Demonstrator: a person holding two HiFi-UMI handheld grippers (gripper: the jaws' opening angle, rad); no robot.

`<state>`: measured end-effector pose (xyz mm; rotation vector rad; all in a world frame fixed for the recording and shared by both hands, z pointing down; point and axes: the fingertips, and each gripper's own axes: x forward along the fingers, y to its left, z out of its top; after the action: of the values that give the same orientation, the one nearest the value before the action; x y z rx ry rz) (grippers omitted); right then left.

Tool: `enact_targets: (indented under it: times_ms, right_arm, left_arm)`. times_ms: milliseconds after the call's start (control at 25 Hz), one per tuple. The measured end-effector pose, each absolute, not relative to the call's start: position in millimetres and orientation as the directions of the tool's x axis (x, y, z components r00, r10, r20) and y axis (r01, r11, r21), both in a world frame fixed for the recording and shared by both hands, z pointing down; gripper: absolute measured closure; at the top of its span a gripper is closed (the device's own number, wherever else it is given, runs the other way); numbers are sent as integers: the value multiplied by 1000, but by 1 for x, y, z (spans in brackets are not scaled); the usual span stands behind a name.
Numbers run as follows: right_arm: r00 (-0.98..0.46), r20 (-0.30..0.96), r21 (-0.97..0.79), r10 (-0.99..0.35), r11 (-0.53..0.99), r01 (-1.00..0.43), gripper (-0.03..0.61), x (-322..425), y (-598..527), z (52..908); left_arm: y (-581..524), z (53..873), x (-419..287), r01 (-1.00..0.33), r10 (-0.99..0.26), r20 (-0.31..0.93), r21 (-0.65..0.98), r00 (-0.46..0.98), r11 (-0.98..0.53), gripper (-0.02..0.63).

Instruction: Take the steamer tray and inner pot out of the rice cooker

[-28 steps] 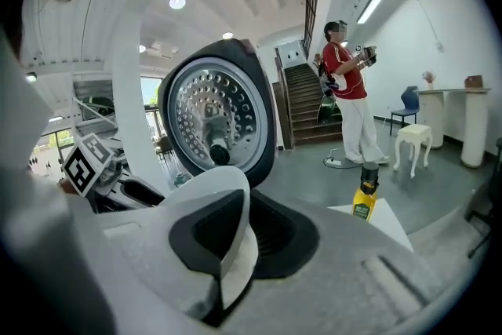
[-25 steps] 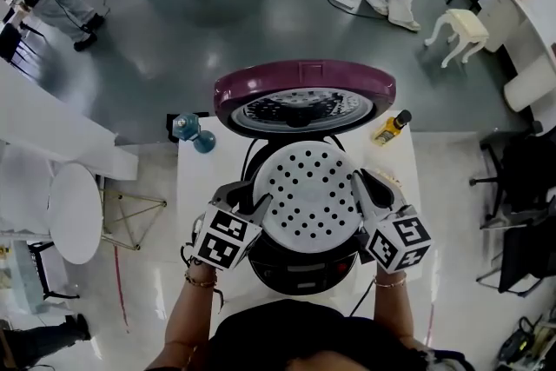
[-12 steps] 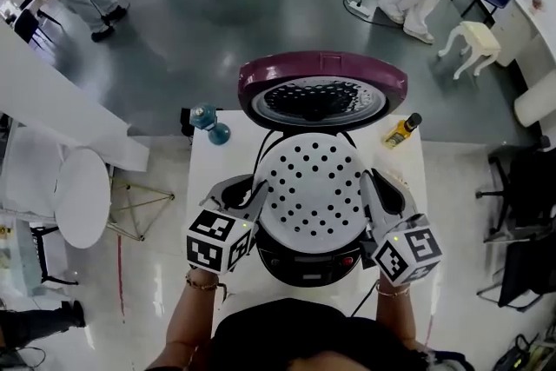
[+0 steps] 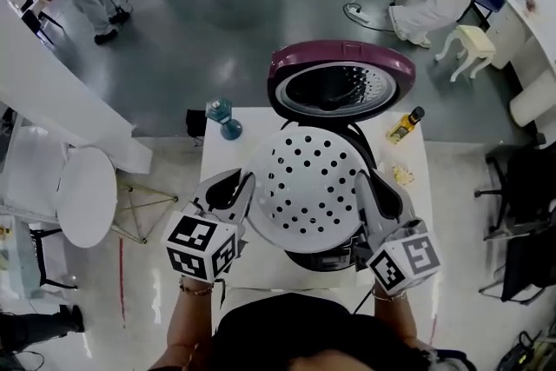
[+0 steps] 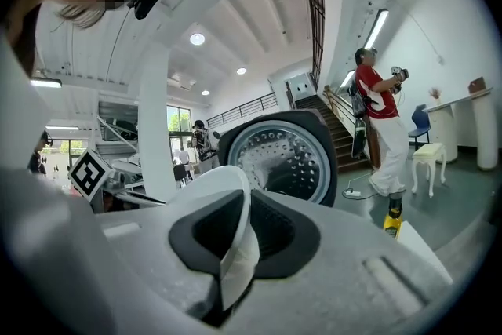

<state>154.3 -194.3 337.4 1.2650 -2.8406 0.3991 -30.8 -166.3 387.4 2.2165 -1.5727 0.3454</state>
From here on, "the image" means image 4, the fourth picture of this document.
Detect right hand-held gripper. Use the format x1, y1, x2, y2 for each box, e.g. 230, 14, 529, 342
354, 171, 442, 296

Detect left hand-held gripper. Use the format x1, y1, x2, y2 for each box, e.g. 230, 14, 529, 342
163, 169, 256, 283

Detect white perforated steamer tray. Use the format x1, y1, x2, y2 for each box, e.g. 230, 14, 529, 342
245, 129, 370, 251

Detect person's left forearm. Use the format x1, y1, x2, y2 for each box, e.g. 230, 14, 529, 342
149, 273, 217, 371

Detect person's right forearm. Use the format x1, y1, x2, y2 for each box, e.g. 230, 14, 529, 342
371, 288, 419, 345

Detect pale yellow snack pieces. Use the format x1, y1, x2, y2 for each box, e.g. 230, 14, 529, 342
392, 163, 415, 187

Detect teal lantern ornament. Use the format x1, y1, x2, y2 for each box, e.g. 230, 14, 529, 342
204, 96, 244, 142

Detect yellow oil bottle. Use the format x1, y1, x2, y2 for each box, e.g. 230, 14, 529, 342
386, 105, 427, 143

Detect black bag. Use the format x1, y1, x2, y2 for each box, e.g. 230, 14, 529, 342
185, 108, 208, 139

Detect round white side table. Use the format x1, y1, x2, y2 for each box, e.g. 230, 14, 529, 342
55, 146, 119, 249

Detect black office chair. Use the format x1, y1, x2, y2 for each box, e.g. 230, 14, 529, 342
479, 229, 556, 306
474, 142, 556, 241

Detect person's black shirt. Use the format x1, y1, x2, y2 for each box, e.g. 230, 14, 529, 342
211, 293, 438, 371

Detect purple rice cooker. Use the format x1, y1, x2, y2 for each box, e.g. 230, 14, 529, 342
267, 39, 417, 274

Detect cream carved stool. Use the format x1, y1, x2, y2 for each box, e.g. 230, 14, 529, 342
434, 24, 498, 83

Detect black metal rack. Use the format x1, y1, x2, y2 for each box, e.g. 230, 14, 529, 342
27, 225, 80, 291

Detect white power strip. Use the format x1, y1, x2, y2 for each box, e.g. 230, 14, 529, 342
344, 3, 371, 23

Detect gold wire table base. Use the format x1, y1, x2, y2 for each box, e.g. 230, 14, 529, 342
111, 182, 180, 245

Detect gold bracelet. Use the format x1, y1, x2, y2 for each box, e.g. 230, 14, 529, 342
371, 288, 407, 303
178, 275, 215, 298

